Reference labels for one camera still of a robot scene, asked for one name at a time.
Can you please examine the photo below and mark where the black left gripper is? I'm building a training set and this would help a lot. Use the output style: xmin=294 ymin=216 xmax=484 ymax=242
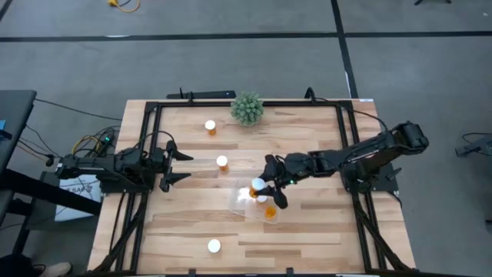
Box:
xmin=148 ymin=140 xmax=194 ymax=193

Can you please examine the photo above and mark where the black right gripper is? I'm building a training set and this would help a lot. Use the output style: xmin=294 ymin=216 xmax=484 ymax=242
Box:
xmin=264 ymin=152 xmax=313 ymax=211

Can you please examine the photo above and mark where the clear plastic basket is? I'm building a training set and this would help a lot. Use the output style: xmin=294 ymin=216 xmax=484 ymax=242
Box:
xmin=228 ymin=177 xmax=282 ymax=225

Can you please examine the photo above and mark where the small green potted plant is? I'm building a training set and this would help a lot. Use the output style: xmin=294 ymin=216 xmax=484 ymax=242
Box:
xmin=230 ymin=91 xmax=265 ymax=127

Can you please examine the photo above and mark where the black bar device with antenna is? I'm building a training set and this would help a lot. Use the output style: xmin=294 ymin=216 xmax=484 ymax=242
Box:
xmin=166 ymin=88 xmax=237 ymax=101

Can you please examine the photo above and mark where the white printed paper sheet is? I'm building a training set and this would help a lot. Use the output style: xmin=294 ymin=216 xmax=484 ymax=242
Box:
xmin=55 ymin=175 xmax=103 ymax=222

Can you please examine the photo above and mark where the person's shoe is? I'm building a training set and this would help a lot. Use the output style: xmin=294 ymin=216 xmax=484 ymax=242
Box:
xmin=38 ymin=262 xmax=73 ymax=277

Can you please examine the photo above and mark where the dark grey side desk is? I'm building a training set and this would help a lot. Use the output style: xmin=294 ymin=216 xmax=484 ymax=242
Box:
xmin=0 ymin=89 xmax=38 ymax=176

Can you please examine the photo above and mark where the black floor stand base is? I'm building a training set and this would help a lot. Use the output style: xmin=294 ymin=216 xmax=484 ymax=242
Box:
xmin=455 ymin=132 xmax=492 ymax=158

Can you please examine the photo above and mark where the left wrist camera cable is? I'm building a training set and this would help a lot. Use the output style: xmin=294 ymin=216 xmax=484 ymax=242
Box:
xmin=134 ymin=130 xmax=178 ymax=155

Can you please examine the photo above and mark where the black metal table frame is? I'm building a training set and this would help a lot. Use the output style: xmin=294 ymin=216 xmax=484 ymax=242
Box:
xmin=88 ymin=98 xmax=417 ymax=276

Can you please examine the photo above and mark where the yellow cable bundle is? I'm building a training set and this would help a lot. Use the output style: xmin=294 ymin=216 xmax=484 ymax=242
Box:
xmin=71 ymin=134 xmax=104 ymax=154

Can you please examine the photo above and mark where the black floor cable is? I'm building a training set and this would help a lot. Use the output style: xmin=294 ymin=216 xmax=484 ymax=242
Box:
xmin=34 ymin=98 xmax=123 ymax=122

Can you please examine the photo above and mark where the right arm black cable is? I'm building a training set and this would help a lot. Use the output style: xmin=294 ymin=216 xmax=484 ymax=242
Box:
xmin=305 ymin=87 xmax=390 ymax=134

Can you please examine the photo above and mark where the yellow extension cable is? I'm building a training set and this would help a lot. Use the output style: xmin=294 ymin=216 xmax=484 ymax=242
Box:
xmin=108 ymin=0 xmax=141 ymax=14

